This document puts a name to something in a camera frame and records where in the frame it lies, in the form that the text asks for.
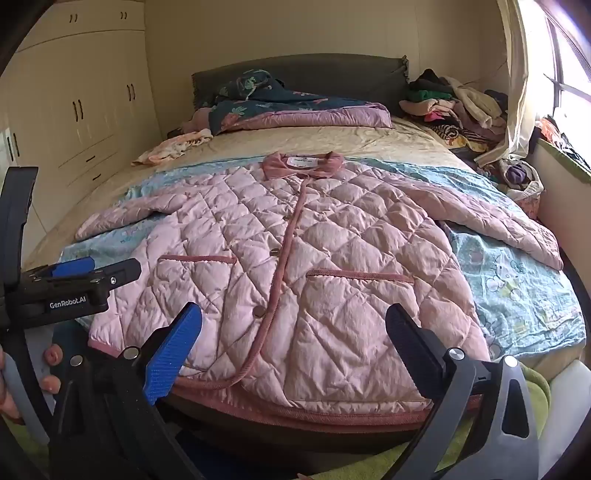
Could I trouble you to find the blue cartoon printed blanket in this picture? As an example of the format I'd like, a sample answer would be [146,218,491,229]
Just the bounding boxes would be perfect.
[60,157,587,365]

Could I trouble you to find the colourful clothes on windowsill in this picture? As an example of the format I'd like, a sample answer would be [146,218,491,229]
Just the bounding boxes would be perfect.
[534,115,591,172]

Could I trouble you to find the cream built-in wardrobe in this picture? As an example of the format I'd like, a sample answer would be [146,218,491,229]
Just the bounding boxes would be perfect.
[0,0,162,259]

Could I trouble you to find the pile of mixed clothes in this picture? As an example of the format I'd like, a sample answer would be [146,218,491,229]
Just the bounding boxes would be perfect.
[398,68,509,153]

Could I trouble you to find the small pink floral garment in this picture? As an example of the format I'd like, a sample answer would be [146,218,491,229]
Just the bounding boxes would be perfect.
[131,128,214,167]

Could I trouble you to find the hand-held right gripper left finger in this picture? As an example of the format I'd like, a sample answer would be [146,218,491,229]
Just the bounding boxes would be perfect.
[48,302,204,480]

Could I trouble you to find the window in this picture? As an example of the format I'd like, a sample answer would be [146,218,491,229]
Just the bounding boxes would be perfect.
[540,0,591,121]

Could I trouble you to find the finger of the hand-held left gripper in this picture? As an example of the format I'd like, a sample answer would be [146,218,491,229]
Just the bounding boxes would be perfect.
[27,257,96,281]
[90,258,142,292]

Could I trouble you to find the dark floral and pink quilt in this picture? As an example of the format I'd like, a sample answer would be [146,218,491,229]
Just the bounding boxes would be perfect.
[180,69,394,136]

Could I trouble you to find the green fleece cloth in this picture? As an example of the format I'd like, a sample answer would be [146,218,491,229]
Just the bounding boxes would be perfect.
[0,360,553,480]

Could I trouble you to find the pink quilted jacket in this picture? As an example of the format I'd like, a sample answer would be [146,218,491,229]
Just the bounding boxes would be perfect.
[75,150,565,428]

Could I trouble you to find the bed with beige sheet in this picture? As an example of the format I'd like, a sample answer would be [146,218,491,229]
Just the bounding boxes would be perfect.
[23,114,591,446]

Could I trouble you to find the person's left hand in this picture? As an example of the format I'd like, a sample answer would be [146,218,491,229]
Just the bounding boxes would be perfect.
[0,346,64,422]

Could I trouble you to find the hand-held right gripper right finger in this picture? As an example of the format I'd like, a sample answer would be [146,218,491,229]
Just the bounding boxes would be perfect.
[385,304,541,480]

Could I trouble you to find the basket with purple cloth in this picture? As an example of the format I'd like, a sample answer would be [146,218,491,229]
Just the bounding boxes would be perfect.
[489,157,546,205]

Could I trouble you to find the cream curtain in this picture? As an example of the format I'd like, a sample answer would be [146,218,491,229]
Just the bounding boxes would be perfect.
[475,0,555,169]

